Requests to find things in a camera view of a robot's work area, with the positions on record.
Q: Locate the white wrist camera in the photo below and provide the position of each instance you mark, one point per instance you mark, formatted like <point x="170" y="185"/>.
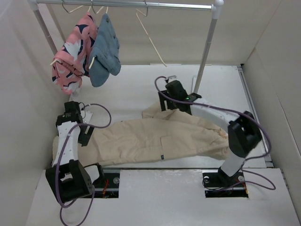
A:
<point x="168" y="78"/>
<point x="86" y="116"/>

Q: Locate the wooden hanger under pink shorts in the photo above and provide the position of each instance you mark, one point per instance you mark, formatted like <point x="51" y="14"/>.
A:
<point x="69" y="12"/>

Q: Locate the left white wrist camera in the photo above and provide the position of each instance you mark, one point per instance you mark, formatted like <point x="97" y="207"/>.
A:
<point x="86" y="116"/>

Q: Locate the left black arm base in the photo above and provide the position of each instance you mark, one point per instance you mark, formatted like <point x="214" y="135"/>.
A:
<point x="107" y="187"/>

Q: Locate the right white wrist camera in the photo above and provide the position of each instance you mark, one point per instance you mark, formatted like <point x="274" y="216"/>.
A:
<point x="168" y="78"/>

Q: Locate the metal clothes rack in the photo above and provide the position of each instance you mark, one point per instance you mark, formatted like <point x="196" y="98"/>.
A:
<point x="215" y="8"/>

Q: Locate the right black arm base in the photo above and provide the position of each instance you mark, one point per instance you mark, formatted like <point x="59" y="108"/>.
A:
<point x="215" y="188"/>

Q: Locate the pink floral shorts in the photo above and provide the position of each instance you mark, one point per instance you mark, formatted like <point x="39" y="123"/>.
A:
<point x="70" y="63"/>

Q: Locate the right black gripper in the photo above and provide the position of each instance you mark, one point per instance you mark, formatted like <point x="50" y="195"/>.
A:
<point x="162" y="103"/>

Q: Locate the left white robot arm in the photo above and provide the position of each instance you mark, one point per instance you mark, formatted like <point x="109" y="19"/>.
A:
<point x="67" y="177"/>

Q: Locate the blue denim shorts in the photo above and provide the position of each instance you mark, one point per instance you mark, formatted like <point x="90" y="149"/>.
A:
<point x="104" y="57"/>

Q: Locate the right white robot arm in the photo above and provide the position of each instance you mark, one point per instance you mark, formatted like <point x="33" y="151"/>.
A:
<point x="243" y="132"/>

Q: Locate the wooden hanger under denim shorts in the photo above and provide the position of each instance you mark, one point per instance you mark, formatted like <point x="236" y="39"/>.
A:
<point x="96" y="12"/>

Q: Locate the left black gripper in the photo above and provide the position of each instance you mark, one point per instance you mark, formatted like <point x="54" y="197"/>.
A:
<point x="83" y="137"/>

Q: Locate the empty wooden hanger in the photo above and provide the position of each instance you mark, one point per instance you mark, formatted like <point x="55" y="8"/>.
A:
<point x="147" y="34"/>

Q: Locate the beige trousers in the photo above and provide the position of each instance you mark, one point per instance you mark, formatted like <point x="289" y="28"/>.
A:
<point x="157" y="136"/>

